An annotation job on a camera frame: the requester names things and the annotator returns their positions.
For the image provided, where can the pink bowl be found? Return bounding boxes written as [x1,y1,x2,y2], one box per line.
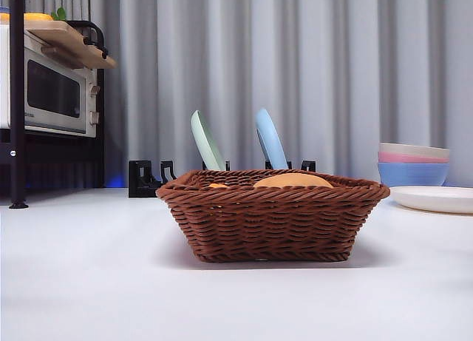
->
[378,151,451,164]

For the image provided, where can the black dish rack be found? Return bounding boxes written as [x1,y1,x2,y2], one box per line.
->
[128,158,316,198]

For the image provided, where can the grey curtain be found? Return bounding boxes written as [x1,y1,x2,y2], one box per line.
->
[0,0,473,189]

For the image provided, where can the light blue plate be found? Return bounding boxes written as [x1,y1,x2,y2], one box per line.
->
[256,107,289,170]

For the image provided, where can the pale green plate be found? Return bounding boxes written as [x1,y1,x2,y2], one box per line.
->
[190,109,226,171]

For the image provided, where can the cream bowl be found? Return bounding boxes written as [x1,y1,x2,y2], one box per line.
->
[378,141,451,160]

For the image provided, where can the white plate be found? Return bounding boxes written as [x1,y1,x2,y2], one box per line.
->
[388,185,473,215]

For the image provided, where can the black metal shelf frame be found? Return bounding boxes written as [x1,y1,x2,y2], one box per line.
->
[0,0,109,209]

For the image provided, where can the wooden cutting board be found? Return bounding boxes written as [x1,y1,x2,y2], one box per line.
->
[24,21,118,70]

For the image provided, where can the blue bowl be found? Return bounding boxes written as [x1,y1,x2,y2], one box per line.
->
[378,161,450,189]

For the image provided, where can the brown wicker basket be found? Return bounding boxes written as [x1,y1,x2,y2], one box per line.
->
[154,168,391,263]

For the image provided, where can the tan toy potato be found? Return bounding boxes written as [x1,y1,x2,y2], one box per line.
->
[253,172,336,189]

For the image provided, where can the yellow toy fruit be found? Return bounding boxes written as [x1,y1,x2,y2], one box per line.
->
[0,12,55,23]

